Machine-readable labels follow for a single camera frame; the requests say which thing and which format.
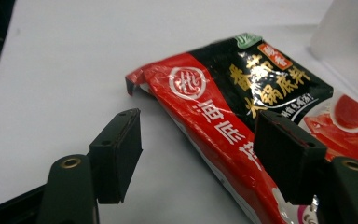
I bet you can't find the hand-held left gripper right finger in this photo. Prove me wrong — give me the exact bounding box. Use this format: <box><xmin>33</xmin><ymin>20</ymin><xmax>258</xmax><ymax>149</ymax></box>
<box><xmin>253</xmin><ymin>110</ymin><xmax>328</xmax><ymax>206</ymax></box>

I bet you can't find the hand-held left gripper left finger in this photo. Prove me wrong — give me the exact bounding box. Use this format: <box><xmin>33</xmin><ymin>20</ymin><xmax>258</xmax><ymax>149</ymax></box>
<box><xmin>89</xmin><ymin>107</ymin><xmax>144</xmax><ymax>204</ymax></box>

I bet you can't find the red and black sauce packet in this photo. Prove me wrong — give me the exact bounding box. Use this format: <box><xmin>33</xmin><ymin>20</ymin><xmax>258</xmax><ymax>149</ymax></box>
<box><xmin>125</xmin><ymin>32</ymin><xmax>358</xmax><ymax>224</ymax></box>

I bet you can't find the white container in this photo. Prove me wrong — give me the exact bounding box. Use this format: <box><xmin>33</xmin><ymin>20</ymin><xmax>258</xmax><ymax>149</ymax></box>
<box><xmin>310</xmin><ymin>0</ymin><xmax>358</xmax><ymax>110</ymax></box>

